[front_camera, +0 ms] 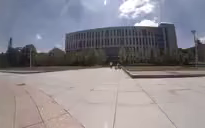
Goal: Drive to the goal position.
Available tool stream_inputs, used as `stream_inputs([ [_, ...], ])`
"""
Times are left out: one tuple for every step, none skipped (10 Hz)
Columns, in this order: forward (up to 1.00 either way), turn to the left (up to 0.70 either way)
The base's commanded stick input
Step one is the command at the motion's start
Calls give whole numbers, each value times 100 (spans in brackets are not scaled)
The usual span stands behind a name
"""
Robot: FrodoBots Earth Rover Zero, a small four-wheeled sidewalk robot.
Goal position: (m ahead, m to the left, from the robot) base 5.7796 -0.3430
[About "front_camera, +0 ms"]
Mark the tall lamp pole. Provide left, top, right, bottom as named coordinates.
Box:
left=190, top=29, right=200, bottom=69

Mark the group of people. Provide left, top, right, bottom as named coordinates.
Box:
left=108, top=61, right=122, bottom=70

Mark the tall thin tower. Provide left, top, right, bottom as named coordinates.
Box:
left=7, top=36, right=14, bottom=52

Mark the wide grey curved building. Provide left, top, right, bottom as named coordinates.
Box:
left=64, top=22, right=179, bottom=65

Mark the low raised planter bed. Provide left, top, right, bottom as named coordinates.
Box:
left=0, top=65, right=103, bottom=74

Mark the row of trees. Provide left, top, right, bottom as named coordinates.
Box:
left=0, top=43, right=124, bottom=69

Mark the pale stone slab pavement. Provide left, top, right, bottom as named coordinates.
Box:
left=0, top=67, right=205, bottom=128

